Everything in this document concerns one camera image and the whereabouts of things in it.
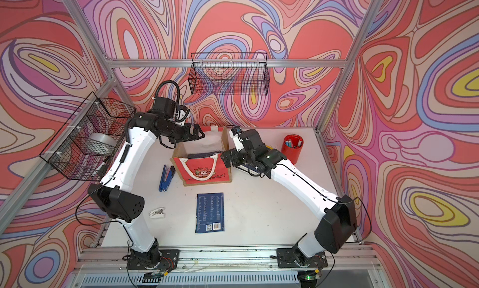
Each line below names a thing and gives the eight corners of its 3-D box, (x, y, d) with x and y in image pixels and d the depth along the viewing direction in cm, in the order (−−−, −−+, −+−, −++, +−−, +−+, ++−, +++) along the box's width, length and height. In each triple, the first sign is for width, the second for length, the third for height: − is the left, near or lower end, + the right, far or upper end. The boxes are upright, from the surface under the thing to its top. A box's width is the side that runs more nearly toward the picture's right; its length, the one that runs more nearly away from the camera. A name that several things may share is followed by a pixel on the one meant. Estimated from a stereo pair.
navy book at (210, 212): (192, 232, 82) (191, 231, 80) (198, 194, 93) (197, 192, 92) (223, 232, 82) (223, 231, 80) (226, 194, 93) (225, 192, 92)
